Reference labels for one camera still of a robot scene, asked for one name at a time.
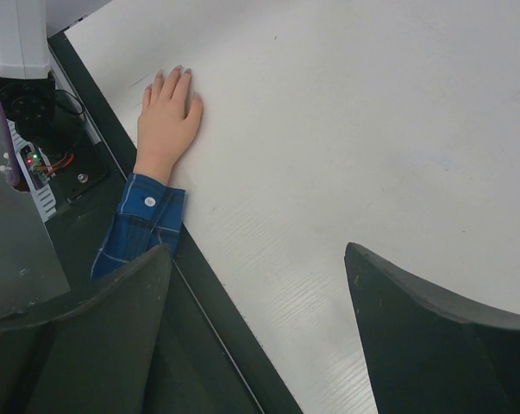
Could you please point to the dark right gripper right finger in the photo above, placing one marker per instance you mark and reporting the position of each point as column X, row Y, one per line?
column 430, row 350

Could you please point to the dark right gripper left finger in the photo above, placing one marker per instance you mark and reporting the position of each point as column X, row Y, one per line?
column 88, row 350

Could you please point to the blue plaid sleeve forearm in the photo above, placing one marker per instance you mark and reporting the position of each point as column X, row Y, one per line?
column 148, row 215

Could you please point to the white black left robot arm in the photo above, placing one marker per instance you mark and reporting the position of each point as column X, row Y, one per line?
column 28, row 95

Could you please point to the person's bare hand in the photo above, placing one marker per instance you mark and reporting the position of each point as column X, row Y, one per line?
column 168, row 124

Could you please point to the white slotted cable duct left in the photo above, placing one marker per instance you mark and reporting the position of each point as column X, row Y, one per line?
column 27, row 154

